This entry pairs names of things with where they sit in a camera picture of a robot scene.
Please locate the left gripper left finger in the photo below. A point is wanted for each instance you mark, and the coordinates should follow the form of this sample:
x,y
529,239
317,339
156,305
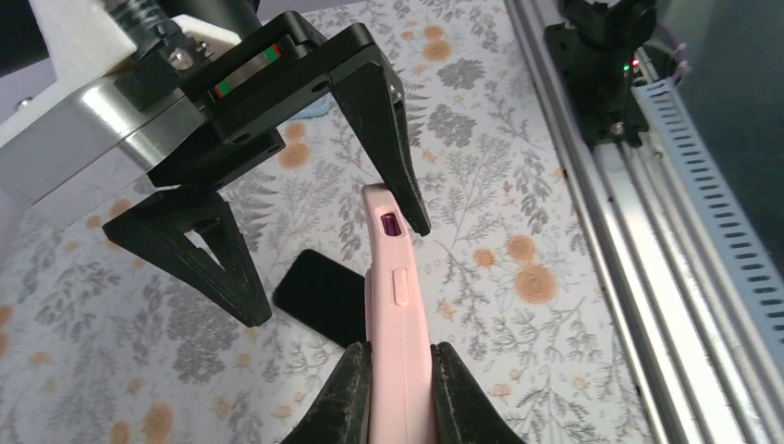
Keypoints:
x,y
340,412

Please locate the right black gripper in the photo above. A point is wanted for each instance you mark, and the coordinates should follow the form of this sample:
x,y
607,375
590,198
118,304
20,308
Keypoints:
x,y
246,94

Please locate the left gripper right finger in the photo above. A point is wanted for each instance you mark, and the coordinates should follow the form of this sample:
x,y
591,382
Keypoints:
x,y
463,413

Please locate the phone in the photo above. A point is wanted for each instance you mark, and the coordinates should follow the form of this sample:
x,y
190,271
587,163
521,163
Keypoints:
x,y
401,404
324,296

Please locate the light blue phone case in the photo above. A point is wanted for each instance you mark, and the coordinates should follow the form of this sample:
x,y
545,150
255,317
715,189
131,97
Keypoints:
x,y
318,108

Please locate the floral patterned table mat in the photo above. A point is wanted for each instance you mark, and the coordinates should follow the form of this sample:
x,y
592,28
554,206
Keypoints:
x,y
98,346

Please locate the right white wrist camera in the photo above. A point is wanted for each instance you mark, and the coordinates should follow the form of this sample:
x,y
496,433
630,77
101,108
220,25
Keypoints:
x,y
83,41

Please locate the aluminium rail frame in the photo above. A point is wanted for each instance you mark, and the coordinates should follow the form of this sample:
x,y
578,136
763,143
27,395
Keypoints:
x,y
694,292

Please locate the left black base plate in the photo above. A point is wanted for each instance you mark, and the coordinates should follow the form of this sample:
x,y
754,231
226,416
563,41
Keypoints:
x,y
594,52

